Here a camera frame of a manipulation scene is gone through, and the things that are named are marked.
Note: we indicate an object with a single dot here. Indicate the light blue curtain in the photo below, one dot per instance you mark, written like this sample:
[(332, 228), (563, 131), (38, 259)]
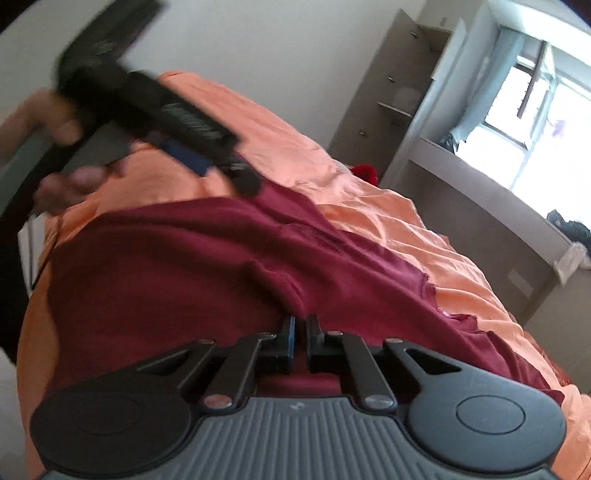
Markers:
[(489, 87)]

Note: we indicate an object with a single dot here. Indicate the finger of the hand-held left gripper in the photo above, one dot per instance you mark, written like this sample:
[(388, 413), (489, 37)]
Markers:
[(187, 159), (242, 177)]

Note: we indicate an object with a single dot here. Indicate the black clothes pile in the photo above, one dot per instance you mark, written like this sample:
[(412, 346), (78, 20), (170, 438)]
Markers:
[(570, 228)]

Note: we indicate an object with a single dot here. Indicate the dark red garment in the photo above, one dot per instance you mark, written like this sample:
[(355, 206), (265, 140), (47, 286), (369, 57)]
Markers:
[(184, 277)]

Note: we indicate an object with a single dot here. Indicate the person's left hand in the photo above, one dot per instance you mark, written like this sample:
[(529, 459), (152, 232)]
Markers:
[(41, 115)]

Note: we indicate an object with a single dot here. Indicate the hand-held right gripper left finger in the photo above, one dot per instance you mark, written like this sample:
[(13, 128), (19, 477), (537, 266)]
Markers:
[(290, 350)]

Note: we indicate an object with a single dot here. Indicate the red plush item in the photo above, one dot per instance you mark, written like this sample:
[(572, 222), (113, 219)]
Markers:
[(367, 173)]

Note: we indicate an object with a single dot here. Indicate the purple hanging item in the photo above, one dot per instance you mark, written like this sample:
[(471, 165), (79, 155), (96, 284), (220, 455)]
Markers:
[(558, 129)]

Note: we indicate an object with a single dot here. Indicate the window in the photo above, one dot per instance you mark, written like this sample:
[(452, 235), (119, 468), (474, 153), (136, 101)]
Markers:
[(554, 138)]

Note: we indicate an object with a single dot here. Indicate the orange bed sheet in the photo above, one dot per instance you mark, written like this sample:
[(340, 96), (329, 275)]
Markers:
[(369, 221)]

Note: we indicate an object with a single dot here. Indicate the white cloth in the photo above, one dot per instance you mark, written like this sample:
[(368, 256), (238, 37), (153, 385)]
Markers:
[(575, 265)]

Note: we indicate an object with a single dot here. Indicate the beige drawer cabinet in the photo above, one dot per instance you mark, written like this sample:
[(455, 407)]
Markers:
[(369, 106)]

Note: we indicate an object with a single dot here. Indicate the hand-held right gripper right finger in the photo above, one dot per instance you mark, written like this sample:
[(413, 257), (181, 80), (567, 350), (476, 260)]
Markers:
[(311, 346)]

